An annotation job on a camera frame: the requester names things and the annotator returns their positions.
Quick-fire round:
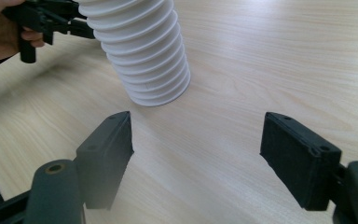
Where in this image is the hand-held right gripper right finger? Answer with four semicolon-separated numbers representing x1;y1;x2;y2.
259;111;343;212

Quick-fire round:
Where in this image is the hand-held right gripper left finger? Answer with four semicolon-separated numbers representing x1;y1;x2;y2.
75;110;135;211

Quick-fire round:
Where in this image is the stack of white paper cups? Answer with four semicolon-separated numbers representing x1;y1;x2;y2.
77;0;192;108

